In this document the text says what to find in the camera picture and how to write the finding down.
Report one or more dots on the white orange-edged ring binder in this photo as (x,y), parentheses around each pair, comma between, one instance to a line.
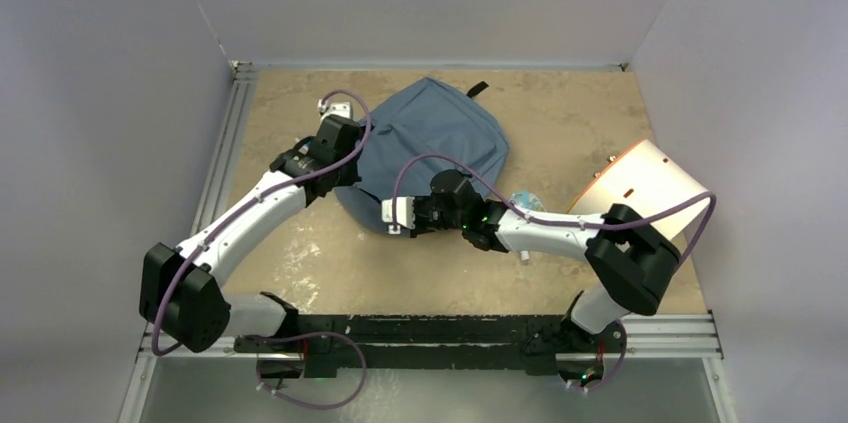
(643,178)

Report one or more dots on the light blue scissors blister pack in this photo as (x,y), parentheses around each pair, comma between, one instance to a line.
(527,200)

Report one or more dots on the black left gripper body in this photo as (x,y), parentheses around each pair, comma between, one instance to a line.
(346,175)

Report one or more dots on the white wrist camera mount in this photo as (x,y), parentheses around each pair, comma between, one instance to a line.
(398,214)
(342,109)

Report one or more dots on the blue fabric backpack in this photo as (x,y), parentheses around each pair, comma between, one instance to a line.
(429,116)

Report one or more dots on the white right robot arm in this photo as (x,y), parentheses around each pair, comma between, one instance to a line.
(632,260)

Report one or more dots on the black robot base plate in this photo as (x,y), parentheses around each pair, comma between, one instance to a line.
(538,345)

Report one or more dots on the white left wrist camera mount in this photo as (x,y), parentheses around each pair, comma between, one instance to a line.
(342,109)

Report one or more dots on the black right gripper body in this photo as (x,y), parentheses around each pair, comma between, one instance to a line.
(429,217)

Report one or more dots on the aluminium frame rails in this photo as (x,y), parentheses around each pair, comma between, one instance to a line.
(670,368)

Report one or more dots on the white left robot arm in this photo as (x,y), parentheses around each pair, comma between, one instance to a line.
(181,291)

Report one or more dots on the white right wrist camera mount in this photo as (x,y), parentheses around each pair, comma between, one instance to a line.
(398,214)

